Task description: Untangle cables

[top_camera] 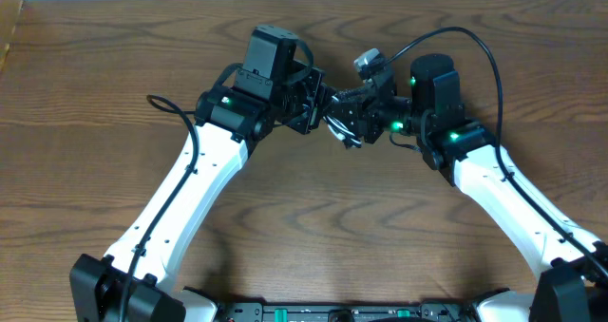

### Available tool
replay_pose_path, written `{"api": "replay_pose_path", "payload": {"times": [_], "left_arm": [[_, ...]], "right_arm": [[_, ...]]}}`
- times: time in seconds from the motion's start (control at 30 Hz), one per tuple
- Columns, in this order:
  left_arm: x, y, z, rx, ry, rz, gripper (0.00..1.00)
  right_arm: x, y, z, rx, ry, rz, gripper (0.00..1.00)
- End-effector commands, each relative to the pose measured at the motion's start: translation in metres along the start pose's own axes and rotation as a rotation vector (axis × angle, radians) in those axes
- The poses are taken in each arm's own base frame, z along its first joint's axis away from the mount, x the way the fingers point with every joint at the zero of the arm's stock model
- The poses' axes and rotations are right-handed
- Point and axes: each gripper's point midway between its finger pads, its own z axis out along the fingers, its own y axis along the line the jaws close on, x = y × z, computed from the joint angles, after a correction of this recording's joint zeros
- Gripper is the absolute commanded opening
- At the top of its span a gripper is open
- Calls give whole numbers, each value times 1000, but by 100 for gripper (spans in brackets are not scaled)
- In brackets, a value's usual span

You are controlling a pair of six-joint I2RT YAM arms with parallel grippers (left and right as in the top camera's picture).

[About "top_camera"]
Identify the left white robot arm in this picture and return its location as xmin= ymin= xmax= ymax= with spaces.
xmin=69 ymin=25 xmax=317 ymax=321

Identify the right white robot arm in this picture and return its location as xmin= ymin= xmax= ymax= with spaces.
xmin=325 ymin=49 xmax=607 ymax=321

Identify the black camera cable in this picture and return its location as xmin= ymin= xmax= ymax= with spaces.
xmin=117 ymin=94 xmax=200 ymax=322
xmin=365 ymin=26 xmax=608 ymax=280

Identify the left black camera cable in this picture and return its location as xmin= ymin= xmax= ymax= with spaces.
xmin=117 ymin=94 xmax=200 ymax=322

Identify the black USB cable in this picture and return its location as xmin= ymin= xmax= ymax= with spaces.
xmin=322 ymin=115 xmax=365 ymax=150

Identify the right black camera cable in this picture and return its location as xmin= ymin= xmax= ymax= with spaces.
xmin=365 ymin=26 xmax=608 ymax=280

